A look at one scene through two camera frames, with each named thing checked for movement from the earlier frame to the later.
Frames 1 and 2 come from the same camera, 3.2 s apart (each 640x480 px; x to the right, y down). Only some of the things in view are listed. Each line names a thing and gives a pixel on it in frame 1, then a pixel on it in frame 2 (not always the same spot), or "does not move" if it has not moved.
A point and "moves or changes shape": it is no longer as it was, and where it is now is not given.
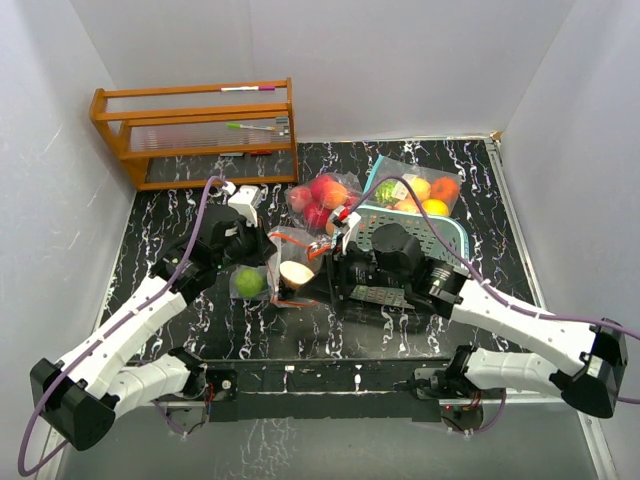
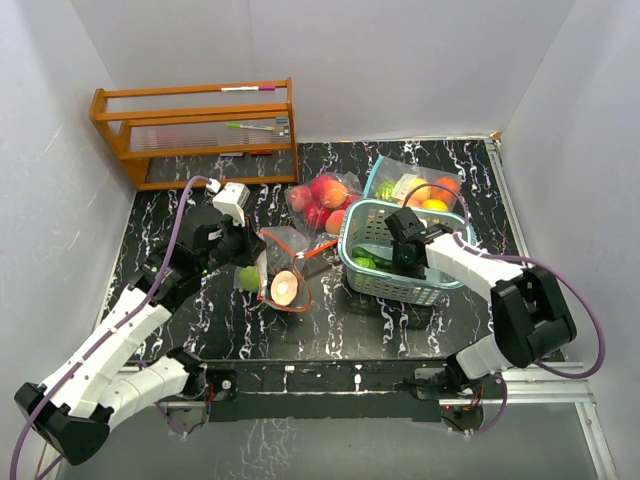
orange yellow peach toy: (334, 195) does not move
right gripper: (339, 274) to (417, 274)
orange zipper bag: (289, 277) moves or changes shape
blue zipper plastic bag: (436, 190) does not move
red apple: (318, 185) does not move
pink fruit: (299, 197) does not move
